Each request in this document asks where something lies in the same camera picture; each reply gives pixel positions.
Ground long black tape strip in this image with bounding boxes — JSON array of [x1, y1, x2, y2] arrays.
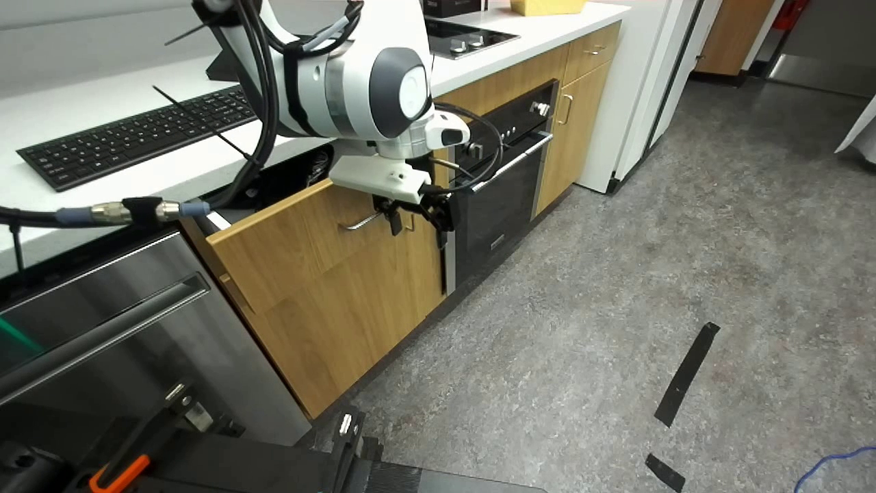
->
[[651, 320, 722, 430]]

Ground silver oven door handle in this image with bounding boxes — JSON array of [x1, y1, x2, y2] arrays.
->
[[468, 131, 555, 189]]

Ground black countertop appliance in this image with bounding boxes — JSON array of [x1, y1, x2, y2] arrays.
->
[[425, 0, 487, 19]]

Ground dark dishwasher handle bar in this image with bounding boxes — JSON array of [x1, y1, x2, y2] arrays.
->
[[0, 272, 215, 410]]

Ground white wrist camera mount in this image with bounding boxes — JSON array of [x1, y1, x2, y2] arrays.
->
[[327, 150, 432, 208]]

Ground yellow box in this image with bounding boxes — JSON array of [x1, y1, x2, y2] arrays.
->
[[509, 0, 587, 19]]

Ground red background object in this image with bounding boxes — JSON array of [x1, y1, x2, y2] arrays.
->
[[769, 0, 811, 39]]

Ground wooden lower cabinet panel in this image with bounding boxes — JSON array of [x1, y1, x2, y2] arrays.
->
[[211, 263, 454, 423]]

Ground white refrigerator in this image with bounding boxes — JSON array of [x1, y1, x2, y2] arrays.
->
[[576, 0, 727, 197]]

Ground black computer keyboard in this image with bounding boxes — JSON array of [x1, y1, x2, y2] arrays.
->
[[13, 82, 263, 194]]

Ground wooden cabinet door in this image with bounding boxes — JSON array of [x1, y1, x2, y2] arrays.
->
[[535, 61, 613, 219]]

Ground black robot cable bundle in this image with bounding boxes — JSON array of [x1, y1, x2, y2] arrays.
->
[[0, 0, 368, 276]]

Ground orange and black clamp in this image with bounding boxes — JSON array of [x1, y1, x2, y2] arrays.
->
[[85, 380, 216, 493]]

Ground wooden front drawer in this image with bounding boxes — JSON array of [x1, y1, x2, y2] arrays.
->
[[202, 178, 451, 367]]

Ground short black tape strip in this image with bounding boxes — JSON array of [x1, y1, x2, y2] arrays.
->
[[644, 453, 691, 493]]

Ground black built-in oven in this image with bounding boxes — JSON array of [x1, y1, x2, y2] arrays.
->
[[439, 79, 562, 297]]

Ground blue cable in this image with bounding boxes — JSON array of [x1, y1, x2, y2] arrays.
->
[[792, 445, 876, 493]]

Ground wooden background door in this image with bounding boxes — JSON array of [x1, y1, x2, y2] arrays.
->
[[694, 0, 777, 79]]

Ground silver drawer handle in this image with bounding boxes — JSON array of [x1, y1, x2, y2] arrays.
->
[[341, 208, 383, 235]]

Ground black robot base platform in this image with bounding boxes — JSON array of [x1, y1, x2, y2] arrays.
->
[[0, 409, 550, 493]]

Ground black glass cooktop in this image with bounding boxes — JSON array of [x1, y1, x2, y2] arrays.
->
[[425, 17, 521, 63]]

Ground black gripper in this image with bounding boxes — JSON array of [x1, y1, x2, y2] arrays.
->
[[371, 182, 458, 238]]

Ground white object with edge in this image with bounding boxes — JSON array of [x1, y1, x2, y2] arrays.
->
[[829, 90, 876, 167]]

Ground stainless steel dishwasher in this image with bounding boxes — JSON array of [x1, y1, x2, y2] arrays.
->
[[0, 228, 315, 460]]

